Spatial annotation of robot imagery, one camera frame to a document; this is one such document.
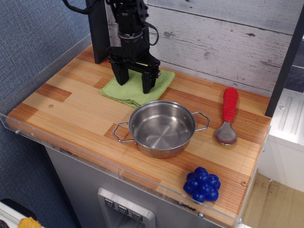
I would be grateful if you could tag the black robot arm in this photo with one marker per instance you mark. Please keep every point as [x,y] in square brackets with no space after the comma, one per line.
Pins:
[133,33]

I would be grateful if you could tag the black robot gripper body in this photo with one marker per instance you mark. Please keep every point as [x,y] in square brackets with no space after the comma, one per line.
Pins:
[134,56]

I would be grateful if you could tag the dark grey post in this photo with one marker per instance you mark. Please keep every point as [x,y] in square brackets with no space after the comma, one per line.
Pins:
[287,64]
[99,32]

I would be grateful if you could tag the silver dispenser button panel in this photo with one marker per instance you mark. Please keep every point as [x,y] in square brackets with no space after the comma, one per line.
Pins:
[120,212]

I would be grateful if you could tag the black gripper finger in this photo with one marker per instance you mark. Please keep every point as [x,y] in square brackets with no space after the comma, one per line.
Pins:
[149,80]
[120,71]

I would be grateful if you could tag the stainless steel pot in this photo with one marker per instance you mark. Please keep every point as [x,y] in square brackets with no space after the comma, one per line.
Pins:
[163,129]

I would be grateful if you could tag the green cloth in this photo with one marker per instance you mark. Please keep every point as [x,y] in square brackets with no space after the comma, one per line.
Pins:
[131,93]

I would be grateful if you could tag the dark grey right post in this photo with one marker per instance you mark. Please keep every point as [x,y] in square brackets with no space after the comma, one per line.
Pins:
[287,64]

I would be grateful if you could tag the blue plastic grape bunch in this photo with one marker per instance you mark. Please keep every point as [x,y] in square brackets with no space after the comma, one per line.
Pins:
[202,186]

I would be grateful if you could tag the red handled metal spoon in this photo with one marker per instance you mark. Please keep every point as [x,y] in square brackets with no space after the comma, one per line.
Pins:
[225,134]

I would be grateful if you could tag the grey toy cabinet front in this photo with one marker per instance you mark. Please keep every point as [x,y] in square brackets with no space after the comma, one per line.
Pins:
[81,182]

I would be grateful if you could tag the clear acrylic edge guard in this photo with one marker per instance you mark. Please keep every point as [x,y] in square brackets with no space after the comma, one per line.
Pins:
[68,115]

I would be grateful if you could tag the dark grey left post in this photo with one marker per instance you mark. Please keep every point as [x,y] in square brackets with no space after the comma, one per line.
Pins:
[99,32]

